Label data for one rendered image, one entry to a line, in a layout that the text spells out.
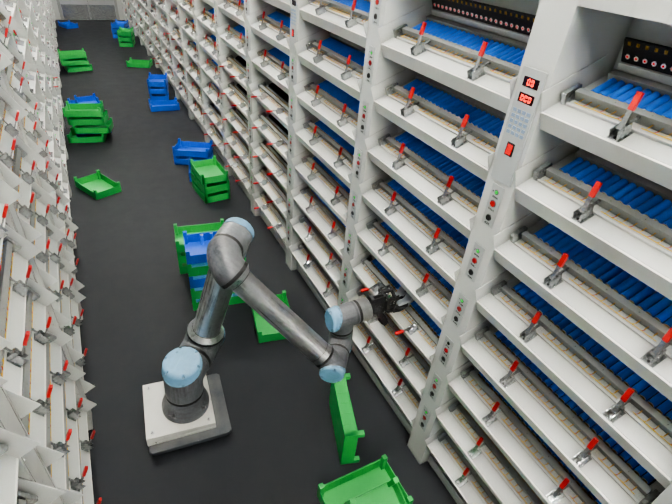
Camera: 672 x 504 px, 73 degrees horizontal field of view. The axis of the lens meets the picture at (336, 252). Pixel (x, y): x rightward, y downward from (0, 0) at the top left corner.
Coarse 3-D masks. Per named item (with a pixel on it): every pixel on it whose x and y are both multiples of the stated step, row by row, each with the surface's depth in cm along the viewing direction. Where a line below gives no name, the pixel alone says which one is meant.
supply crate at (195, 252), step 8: (184, 232) 243; (208, 232) 249; (216, 232) 251; (184, 240) 241; (192, 240) 249; (208, 240) 252; (192, 248) 245; (200, 248) 245; (192, 256) 232; (200, 256) 233
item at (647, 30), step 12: (480, 0) 137; (492, 0) 134; (504, 0) 130; (516, 0) 126; (528, 0) 123; (528, 12) 124; (636, 24) 101; (648, 24) 99; (660, 24) 97; (636, 36) 101; (648, 36) 99; (660, 36) 97
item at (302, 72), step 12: (300, 24) 207; (312, 24) 209; (300, 36) 210; (300, 72) 219; (312, 72) 222; (300, 108) 230; (288, 120) 241; (288, 132) 244; (288, 144) 248; (300, 144) 241; (288, 156) 251; (288, 168) 255; (288, 180) 259; (300, 180) 254; (288, 192) 263; (288, 216) 271; (288, 252) 285; (288, 264) 290
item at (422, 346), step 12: (360, 264) 209; (360, 276) 204; (372, 276) 202; (396, 312) 185; (396, 324) 185; (408, 324) 180; (408, 336) 177; (420, 336) 174; (420, 348) 171; (432, 348) 170; (432, 360) 165
